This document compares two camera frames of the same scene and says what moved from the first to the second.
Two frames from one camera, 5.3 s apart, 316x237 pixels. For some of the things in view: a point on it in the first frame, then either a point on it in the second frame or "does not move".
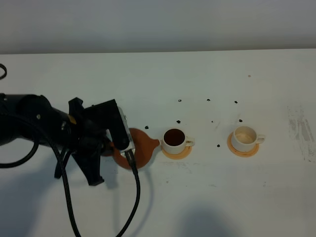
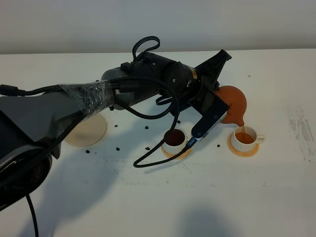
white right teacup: x=245 y=138 does not move
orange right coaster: x=239 y=153 does not move
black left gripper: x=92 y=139 -> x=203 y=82
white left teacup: x=175 y=140 does not move
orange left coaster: x=184 y=154 does not move
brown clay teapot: x=143 y=147 -> x=236 y=102
